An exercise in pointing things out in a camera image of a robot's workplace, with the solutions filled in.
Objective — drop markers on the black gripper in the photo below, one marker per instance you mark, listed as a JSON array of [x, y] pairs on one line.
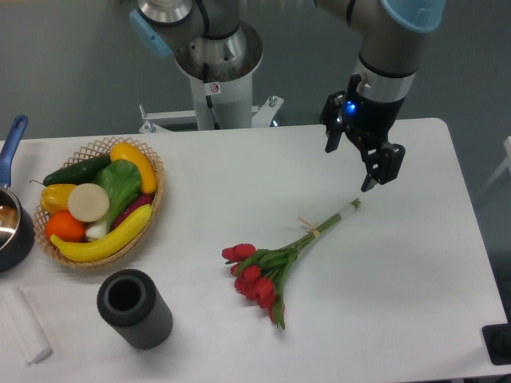
[[368, 123]]

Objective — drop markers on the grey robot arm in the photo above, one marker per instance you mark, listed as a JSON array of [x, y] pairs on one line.
[[219, 54]]

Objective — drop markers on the red tulip bouquet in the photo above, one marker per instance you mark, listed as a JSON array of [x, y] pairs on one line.
[[260, 274]]

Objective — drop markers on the purple eggplant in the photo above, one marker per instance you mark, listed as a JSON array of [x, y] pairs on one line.
[[141, 200]]

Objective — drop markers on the yellow squash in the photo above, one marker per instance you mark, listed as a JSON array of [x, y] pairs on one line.
[[131, 153]]

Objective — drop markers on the green bok choy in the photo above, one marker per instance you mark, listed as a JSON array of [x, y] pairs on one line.
[[122, 182]]

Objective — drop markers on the black device at table edge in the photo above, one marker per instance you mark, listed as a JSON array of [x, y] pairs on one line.
[[497, 342]]

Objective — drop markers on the green cucumber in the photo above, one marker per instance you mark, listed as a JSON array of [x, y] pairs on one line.
[[82, 172]]

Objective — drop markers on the beige round disc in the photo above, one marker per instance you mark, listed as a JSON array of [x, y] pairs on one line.
[[88, 202]]

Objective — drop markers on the dark grey ribbed vase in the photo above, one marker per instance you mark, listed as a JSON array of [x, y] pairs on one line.
[[131, 304]]

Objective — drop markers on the yellow banana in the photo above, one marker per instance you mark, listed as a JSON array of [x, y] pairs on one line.
[[108, 245]]

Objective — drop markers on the orange fruit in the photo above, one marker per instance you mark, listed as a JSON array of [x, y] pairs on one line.
[[65, 227]]

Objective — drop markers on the yellow bell pepper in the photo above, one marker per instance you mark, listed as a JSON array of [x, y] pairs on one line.
[[55, 197]]

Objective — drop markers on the white rolled cloth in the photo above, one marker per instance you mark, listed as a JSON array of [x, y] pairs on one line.
[[24, 326]]

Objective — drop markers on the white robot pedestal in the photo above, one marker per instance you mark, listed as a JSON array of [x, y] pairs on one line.
[[217, 105]]

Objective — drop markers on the white furniture frame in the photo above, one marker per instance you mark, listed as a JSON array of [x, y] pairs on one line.
[[496, 180]]

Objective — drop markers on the dark pot with blue handle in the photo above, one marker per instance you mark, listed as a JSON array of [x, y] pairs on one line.
[[17, 229]]

